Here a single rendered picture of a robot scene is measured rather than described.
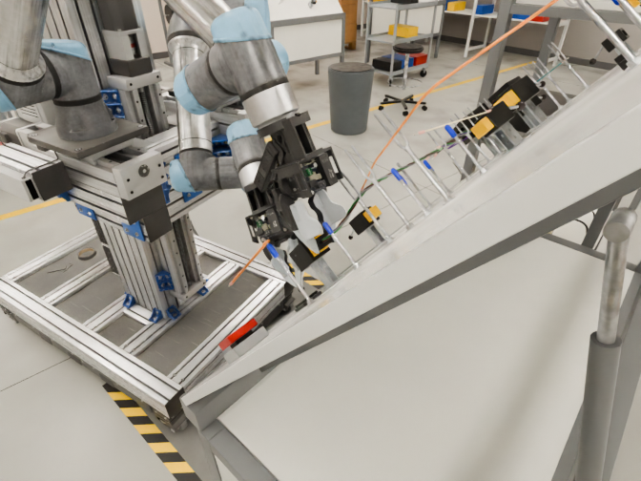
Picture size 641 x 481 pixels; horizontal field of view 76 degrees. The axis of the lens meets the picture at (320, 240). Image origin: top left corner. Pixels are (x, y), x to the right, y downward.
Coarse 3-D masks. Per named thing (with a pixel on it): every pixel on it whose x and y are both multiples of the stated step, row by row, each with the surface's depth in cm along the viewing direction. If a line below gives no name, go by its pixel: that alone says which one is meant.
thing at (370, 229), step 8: (368, 208) 108; (360, 216) 106; (352, 224) 110; (360, 224) 108; (368, 224) 106; (352, 232) 114; (360, 232) 109; (368, 232) 109; (376, 232) 109; (376, 240) 108; (384, 240) 108
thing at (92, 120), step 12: (96, 96) 107; (60, 108) 104; (72, 108) 104; (84, 108) 105; (96, 108) 107; (108, 108) 112; (60, 120) 105; (72, 120) 105; (84, 120) 106; (96, 120) 107; (108, 120) 110; (60, 132) 107; (72, 132) 106; (84, 132) 106; (96, 132) 108; (108, 132) 110
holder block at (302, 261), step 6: (300, 246) 68; (294, 252) 71; (300, 252) 69; (306, 252) 68; (324, 252) 69; (294, 258) 72; (300, 258) 70; (306, 258) 69; (312, 258) 68; (318, 258) 68; (300, 264) 71; (306, 264) 70; (300, 270) 72
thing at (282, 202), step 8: (272, 192) 63; (280, 192) 63; (280, 200) 62; (288, 200) 63; (280, 208) 62; (288, 208) 63; (280, 216) 63; (288, 216) 63; (288, 224) 64; (296, 224) 63
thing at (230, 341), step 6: (246, 324) 59; (252, 324) 59; (240, 330) 58; (246, 330) 59; (228, 336) 57; (234, 336) 57; (240, 336) 58; (246, 336) 59; (222, 342) 59; (228, 342) 57; (234, 342) 57; (240, 342) 58; (222, 348) 60
